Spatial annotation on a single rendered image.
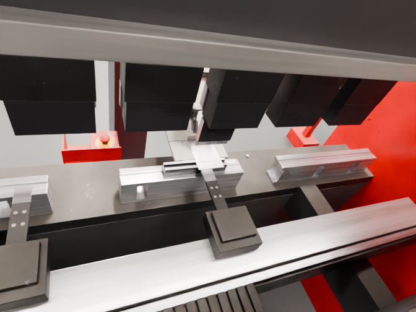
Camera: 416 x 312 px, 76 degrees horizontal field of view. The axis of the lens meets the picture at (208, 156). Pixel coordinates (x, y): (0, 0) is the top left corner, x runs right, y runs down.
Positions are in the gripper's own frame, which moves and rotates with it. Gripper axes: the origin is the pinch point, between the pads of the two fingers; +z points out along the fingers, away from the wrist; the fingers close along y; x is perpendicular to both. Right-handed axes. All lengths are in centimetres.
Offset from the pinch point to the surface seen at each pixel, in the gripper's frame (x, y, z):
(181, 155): 0.4, -7.8, 8.3
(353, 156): -1, 66, 14
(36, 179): 0.8, -46.2, 12.0
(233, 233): -24.2, -2.9, 24.5
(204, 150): 1.1, 0.4, 7.5
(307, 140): 123, 161, 20
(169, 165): -1.7, -12.2, 10.9
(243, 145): 138, 97, 23
